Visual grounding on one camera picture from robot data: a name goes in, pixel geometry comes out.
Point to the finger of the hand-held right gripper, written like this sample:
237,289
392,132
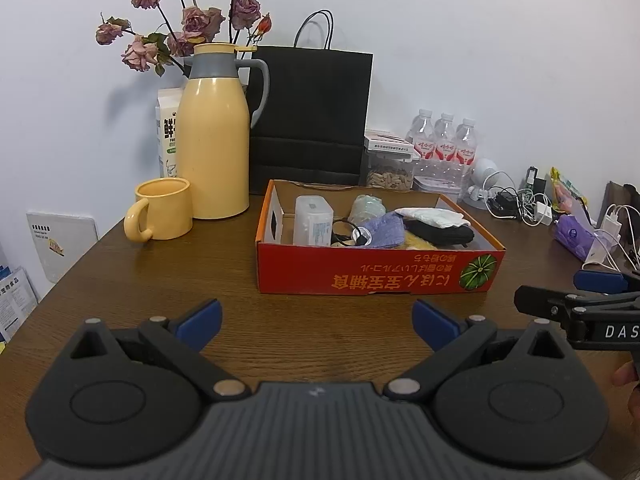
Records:
600,280
540,300

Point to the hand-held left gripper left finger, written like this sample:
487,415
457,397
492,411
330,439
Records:
202,320

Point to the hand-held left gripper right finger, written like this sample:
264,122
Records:
435,322

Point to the yellow and white plush toy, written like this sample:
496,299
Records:
417,243

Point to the black zip case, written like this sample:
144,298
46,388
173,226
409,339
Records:
445,234

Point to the purple cloth pouch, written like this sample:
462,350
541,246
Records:
387,230

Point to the white cloth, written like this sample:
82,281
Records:
435,216

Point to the red cardboard box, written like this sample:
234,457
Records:
300,270

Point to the clear plastic bag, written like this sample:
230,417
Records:
367,207

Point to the white plastic container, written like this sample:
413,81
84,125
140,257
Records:
312,222

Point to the person's right hand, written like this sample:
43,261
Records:
627,372

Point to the purple tissue packet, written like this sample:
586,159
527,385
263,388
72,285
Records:
575,232

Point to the white plug charger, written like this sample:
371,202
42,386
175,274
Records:
610,222

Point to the brown paper bag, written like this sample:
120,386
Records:
620,195

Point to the colourful snack bag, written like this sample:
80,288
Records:
567,195

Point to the black charger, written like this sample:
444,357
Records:
502,205

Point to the black upright device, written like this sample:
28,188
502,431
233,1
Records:
537,185

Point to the yellow mug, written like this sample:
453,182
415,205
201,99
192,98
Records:
167,210

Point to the silver tin box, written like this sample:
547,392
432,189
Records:
437,185

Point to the small white fan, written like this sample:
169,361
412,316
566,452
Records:
482,170

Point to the clear container of nuts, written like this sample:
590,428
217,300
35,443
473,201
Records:
389,177

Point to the yellow thermos jug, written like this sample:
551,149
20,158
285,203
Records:
212,150

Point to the flat white box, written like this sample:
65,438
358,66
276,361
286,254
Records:
387,141

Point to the blue and white packets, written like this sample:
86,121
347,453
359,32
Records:
15,300

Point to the white milk carton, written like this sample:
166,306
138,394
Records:
169,130

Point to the black paper bag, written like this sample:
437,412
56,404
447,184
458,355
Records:
310,110

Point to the dried pink rose bouquet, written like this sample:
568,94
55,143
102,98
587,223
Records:
197,17

